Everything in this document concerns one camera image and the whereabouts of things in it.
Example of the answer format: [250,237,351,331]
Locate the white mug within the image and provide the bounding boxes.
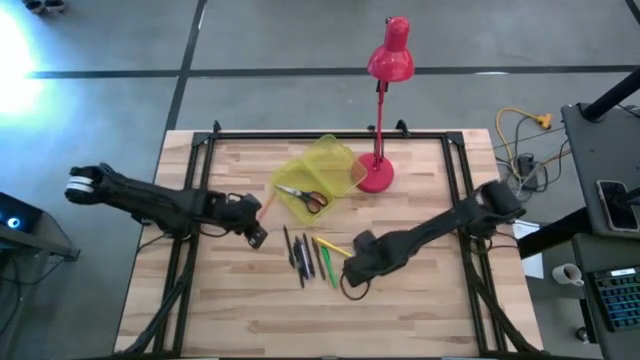
[551,262,585,288]

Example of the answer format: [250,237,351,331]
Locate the black pole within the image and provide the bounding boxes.
[581,67,640,123]

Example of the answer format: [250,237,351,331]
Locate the red desk lamp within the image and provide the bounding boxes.
[354,15,416,195]

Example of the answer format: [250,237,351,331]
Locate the black smartphone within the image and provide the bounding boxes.
[595,179,640,233]

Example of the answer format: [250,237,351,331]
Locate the yellow pen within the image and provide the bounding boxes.
[314,236,354,259]

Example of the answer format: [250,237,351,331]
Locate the grey side desk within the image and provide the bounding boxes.
[559,102,640,239]

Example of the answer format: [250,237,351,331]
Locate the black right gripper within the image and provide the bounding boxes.
[341,228,401,290]

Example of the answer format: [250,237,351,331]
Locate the purple translucent pen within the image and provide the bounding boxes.
[301,233,317,278]

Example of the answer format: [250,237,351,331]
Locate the dark blue pen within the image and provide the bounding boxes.
[296,235,313,279]

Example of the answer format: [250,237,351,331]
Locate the white paper sheet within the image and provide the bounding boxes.
[512,219,545,280]

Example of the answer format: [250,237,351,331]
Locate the black pen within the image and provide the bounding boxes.
[282,224,297,270]
[292,237,307,290]

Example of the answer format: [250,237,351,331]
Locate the yellow translucent supply box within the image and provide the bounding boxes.
[269,132,370,226]

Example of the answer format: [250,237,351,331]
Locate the brown translucent pen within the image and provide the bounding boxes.
[311,236,327,282]

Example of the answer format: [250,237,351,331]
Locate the black power adapter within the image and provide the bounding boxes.
[516,153,540,192]

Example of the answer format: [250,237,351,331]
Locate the black aluminium table frame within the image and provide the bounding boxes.
[113,119,546,360]

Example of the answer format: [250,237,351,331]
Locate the yellow extension cable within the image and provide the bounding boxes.
[494,106,554,177]

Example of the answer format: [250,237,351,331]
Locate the red-handled scissors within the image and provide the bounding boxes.
[273,183,330,216]

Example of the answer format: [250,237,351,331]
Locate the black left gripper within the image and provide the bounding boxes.
[205,191,270,251]

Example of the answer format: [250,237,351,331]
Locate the backlit computer keyboard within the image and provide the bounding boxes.
[589,266,640,334]

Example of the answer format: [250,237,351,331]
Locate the black box with blue light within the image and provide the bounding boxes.
[0,191,45,249]

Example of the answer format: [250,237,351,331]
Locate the brown gripper cable loop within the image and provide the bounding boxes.
[339,272,372,302]

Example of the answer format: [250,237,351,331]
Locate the grey metal stand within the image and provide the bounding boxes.
[0,209,81,264]

